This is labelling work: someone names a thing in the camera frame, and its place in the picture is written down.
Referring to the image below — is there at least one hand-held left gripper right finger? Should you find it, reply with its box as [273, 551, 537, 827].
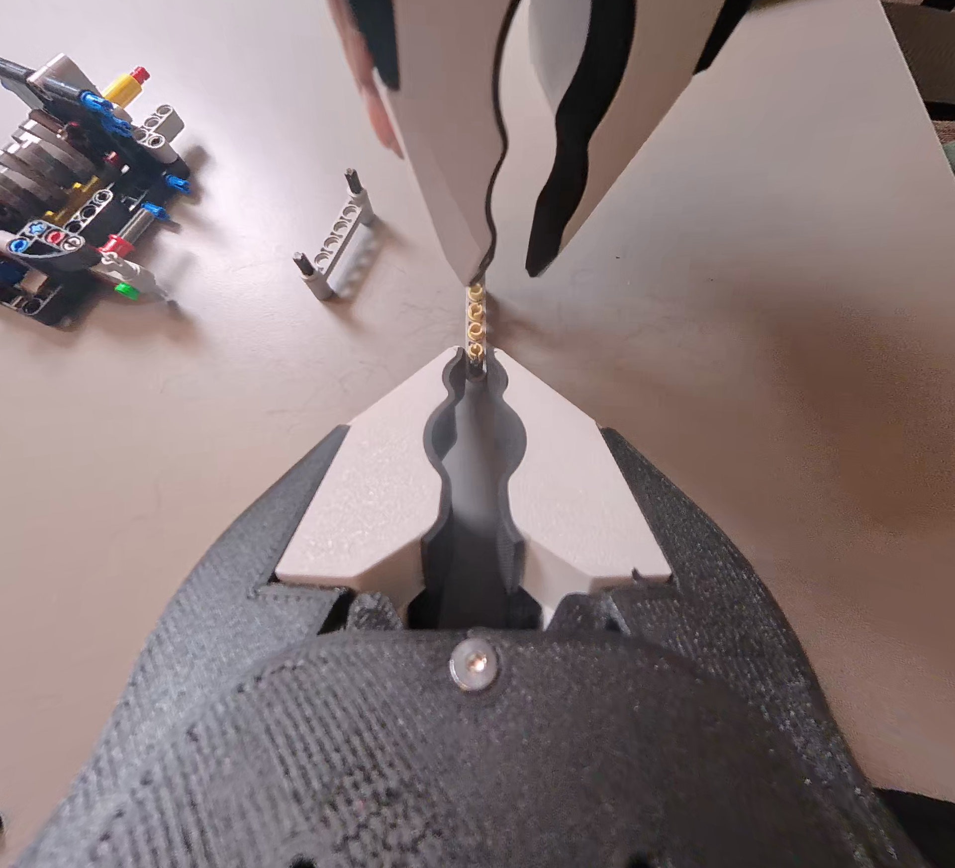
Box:
[483, 349, 674, 626]

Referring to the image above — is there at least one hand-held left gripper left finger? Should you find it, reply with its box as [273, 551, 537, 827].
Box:
[274, 346, 470, 626]

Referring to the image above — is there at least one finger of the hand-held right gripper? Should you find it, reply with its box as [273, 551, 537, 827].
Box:
[524, 0, 756, 280]
[384, 0, 555, 287]

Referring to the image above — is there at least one grey lego beam frame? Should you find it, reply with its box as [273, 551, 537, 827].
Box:
[444, 282, 516, 623]
[293, 168, 379, 302]

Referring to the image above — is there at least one lego car chassis assembly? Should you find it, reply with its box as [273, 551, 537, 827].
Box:
[0, 53, 193, 329]

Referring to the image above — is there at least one person's right hand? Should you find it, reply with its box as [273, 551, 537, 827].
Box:
[323, 0, 409, 160]

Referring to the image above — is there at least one black chair armrest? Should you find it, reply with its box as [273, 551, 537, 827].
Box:
[869, 784, 955, 868]

